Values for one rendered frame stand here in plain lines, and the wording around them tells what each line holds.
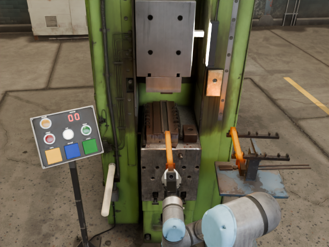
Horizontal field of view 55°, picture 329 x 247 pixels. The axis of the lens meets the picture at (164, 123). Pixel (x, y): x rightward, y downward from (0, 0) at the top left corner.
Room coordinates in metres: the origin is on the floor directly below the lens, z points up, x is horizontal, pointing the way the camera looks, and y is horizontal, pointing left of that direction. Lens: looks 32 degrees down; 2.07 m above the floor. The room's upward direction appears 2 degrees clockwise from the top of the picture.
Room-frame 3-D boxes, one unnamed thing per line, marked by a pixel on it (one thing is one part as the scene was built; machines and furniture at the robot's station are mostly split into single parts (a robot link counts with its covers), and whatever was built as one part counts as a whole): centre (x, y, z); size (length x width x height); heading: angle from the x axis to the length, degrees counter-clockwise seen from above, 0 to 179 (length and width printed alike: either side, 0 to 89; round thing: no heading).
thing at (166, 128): (1.82, 0.00, 0.99); 0.42 x 0.05 x 0.01; 3
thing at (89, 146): (1.43, 0.42, 1.01); 0.07 x 0.05 x 0.07; 118
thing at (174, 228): (0.89, -0.05, 1.03); 0.12 x 0.09 x 0.10; 2
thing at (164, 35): (1.82, -0.02, 1.56); 0.42 x 0.39 x 0.40; 3
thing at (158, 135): (1.82, 0.02, 0.96); 0.42 x 0.20 x 0.09; 3
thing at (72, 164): (1.50, 0.56, 0.54); 0.04 x 0.04 x 1.08; 3
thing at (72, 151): (1.39, 0.51, 1.01); 0.07 x 0.05 x 0.07; 118
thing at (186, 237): (0.89, -0.06, 0.92); 0.12 x 0.09 x 0.12; 116
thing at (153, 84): (1.82, 0.02, 1.32); 0.42 x 0.20 x 0.10; 3
